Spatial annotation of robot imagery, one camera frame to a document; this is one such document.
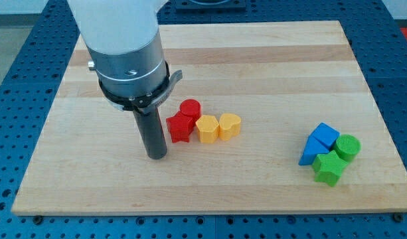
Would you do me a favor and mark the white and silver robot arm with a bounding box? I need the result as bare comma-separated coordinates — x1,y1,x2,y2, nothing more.
68,0,167,98

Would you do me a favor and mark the yellow pentagon block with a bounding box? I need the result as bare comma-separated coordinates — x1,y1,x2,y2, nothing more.
195,115,219,143

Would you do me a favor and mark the red cylinder block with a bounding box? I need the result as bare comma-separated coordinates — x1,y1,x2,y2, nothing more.
179,99,201,123

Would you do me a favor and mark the red star block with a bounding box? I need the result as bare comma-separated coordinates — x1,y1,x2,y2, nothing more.
166,112,194,143

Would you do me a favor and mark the yellow heart block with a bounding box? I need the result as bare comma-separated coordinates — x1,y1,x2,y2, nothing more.
219,113,242,141

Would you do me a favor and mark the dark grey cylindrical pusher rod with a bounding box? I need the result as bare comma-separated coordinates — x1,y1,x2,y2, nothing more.
133,109,167,160

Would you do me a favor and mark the light wooden board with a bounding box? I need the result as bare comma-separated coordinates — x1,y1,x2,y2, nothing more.
11,21,407,216

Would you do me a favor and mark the blue triangle block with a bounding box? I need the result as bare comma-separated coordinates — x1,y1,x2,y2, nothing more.
298,136,330,166

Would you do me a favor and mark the blue cube block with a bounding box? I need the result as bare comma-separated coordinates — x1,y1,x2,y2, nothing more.
310,122,340,149

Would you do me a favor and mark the green star block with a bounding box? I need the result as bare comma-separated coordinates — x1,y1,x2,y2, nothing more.
311,150,349,187

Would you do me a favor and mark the green cylinder block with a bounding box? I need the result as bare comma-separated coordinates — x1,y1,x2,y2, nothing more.
333,134,361,163

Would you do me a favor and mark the black clamp ring with lever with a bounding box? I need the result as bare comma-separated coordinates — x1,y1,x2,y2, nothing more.
98,61,184,116

